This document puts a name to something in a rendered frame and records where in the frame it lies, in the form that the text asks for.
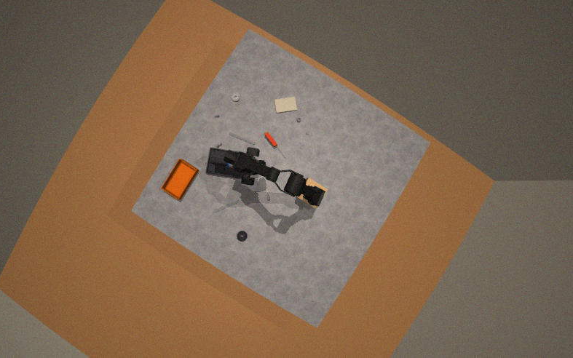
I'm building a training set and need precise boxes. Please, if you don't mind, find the black flat ring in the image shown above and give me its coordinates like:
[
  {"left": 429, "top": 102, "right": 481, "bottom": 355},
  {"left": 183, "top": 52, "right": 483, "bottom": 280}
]
[{"left": 237, "top": 231, "right": 248, "bottom": 242}]

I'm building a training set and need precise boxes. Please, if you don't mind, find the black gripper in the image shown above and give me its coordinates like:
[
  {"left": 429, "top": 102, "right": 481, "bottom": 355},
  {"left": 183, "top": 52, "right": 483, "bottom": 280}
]
[{"left": 241, "top": 147, "right": 259, "bottom": 186}]

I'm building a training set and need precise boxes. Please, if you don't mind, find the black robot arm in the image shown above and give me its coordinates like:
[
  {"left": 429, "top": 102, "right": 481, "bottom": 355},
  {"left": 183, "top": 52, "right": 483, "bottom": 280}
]
[{"left": 224, "top": 150, "right": 325, "bottom": 206}]

